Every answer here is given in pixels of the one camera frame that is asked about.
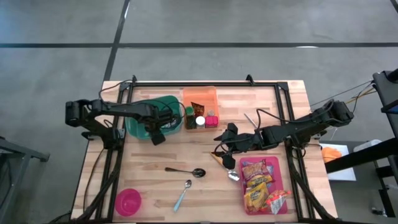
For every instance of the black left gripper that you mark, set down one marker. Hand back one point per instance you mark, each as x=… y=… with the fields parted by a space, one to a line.
x=158 y=119

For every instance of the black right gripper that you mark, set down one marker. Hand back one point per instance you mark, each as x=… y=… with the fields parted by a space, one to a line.
x=242 y=141

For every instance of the small green spice tin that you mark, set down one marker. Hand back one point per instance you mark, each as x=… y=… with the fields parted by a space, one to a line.
x=190 y=123

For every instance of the plain silver spoon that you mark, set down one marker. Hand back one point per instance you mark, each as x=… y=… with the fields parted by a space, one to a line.
x=250 y=119

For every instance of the orange yellow snack packet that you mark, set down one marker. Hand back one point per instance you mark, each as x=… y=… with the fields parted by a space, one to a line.
x=256 y=172

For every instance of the small glass jar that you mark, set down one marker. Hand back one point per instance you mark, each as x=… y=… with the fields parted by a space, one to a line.
x=211 y=112

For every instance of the bagel seasoning jar white lid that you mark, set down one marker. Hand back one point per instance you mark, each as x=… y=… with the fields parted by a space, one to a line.
x=200 y=120

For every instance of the black metal spoon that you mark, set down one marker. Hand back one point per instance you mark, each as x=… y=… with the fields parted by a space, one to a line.
x=199 y=172

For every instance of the brown food pouch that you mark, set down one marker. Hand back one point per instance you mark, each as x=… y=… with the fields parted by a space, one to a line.
x=198 y=109

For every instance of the white ramen packet blue edge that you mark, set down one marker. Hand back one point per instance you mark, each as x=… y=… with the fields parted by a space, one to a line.
x=271 y=169

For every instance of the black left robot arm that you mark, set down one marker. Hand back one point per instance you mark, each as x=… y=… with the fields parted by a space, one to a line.
x=124 y=109

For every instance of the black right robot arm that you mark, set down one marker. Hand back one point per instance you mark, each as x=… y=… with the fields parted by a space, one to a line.
x=298 y=127

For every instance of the green plastic bin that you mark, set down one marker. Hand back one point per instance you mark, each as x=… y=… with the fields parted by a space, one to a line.
x=136 y=130

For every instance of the orange translucent plastic bin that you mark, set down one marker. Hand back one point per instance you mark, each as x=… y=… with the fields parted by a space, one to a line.
x=199 y=95

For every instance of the pink plastic tray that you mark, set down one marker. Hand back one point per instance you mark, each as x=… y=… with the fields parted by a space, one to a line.
x=280 y=183

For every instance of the pink plastic bowl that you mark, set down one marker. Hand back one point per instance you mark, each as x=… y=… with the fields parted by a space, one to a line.
x=128 y=202

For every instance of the orange cloth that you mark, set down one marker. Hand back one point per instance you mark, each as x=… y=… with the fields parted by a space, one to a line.
x=331 y=154

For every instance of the white paper sheet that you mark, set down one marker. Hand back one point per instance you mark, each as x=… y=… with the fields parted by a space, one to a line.
x=342 y=174

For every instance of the white plastic container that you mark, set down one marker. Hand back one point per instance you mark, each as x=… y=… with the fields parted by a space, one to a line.
x=368 y=144

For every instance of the grey side table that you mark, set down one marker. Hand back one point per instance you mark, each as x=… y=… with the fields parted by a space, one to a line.
x=12 y=155

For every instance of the black equipment stand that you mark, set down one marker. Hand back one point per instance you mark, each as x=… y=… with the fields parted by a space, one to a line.
x=385 y=93

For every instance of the black aluminium table frame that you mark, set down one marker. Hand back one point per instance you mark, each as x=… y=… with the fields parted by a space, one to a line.
x=186 y=84

